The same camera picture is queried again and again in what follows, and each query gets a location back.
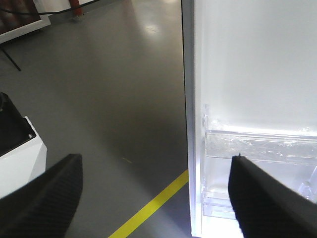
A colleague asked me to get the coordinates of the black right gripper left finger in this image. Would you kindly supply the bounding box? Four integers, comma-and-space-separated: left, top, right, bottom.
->
0, 154, 83, 238

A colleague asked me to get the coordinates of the open fridge door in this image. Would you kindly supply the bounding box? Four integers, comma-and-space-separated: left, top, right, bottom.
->
181, 0, 317, 238

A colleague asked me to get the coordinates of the middle clear door bin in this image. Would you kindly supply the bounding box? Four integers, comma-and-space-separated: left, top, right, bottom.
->
202, 104, 317, 165

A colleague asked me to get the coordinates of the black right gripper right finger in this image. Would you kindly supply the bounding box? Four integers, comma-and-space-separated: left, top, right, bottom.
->
228, 155, 317, 238

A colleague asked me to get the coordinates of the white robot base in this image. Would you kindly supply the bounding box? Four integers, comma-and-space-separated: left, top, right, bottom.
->
0, 92, 47, 198

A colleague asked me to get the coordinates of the lower clear door bin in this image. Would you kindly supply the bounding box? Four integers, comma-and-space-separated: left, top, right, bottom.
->
202, 160, 317, 221

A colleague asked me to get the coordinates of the yellow floor tape line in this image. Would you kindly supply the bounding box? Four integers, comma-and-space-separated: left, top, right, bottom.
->
109, 170, 189, 238

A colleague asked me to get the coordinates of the clear door bin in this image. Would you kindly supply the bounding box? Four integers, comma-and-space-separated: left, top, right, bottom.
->
202, 104, 317, 165
202, 160, 317, 221

